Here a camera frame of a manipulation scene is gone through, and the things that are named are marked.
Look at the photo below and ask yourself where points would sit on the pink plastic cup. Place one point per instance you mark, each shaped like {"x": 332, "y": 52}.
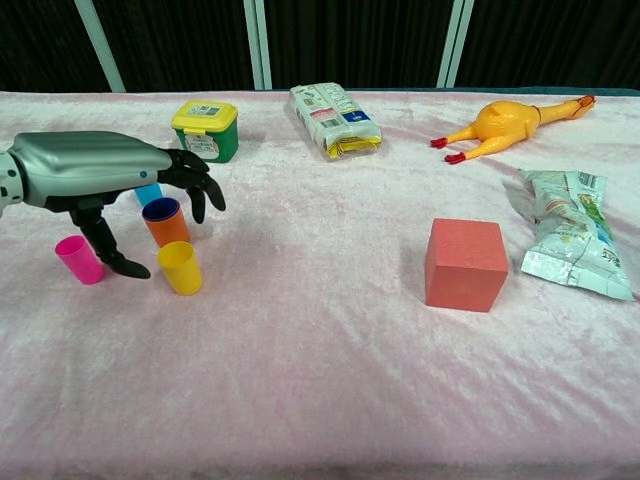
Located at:
{"x": 80, "y": 260}

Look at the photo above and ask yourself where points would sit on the yellow plastic cup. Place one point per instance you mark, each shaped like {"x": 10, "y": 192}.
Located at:
{"x": 180, "y": 270}

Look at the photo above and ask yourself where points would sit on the yellow rubber chicken toy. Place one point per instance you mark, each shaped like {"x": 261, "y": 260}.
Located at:
{"x": 502, "y": 125}

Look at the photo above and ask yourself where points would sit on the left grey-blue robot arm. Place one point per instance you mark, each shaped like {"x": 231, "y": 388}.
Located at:
{"x": 6, "y": 185}

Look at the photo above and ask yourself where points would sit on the pink velvet tablecloth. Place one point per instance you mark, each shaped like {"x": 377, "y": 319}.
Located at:
{"x": 300, "y": 375}

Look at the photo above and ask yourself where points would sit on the orange plastic cup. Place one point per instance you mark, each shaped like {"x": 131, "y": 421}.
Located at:
{"x": 167, "y": 232}

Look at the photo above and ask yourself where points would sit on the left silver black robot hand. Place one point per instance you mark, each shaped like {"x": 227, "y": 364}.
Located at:
{"x": 90, "y": 160}

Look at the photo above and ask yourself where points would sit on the dark blue plastic cup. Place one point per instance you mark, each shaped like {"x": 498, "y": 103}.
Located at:
{"x": 161, "y": 209}

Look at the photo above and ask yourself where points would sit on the crumpled white green wrapper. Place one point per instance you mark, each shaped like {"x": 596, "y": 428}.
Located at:
{"x": 570, "y": 235}

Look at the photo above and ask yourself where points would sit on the white partition post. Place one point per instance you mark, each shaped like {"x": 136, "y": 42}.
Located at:
{"x": 257, "y": 45}
{"x": 455, "y": 45}
{"x": 100, "y": 50}

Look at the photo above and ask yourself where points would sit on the white yellow snack bag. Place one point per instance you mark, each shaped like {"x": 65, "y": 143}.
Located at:
{"x": 335, "y": 120}

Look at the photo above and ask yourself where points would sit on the red foam cube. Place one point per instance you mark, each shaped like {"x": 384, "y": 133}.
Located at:
{"x": 465, "y": 265}

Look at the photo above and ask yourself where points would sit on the green tub with yellow lid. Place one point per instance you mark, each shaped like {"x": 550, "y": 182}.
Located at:
{"x": 205, "y": 135}

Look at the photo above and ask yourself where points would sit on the light blue plastic cup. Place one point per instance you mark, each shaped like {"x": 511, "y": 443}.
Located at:
{"x": 149, "y": 194}

